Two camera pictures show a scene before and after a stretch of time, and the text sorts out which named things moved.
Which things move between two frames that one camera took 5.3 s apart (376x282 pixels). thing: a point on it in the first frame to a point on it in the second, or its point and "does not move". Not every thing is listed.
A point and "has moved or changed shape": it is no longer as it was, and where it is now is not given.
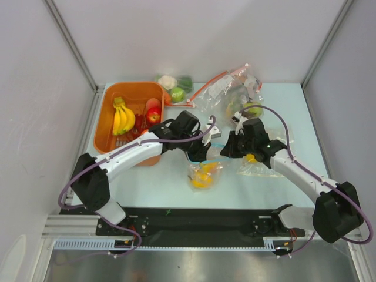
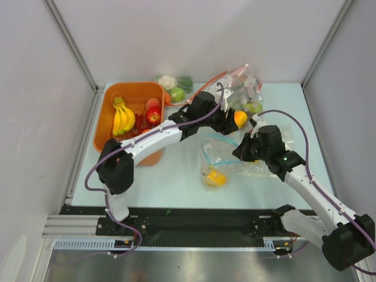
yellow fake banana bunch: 124,118 does not move
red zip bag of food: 237,90 does not move
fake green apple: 178,94 does not move
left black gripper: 200,153 to 225,125
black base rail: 192,222 does not move
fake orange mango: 210,167 has moved or changed shape
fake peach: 153,102 does not move
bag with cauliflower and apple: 176,89 does not move
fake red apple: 153,115 does not move
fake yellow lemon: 202,180 to 217,178
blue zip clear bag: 204,175 has moved or changed shape
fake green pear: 254,111 does not move
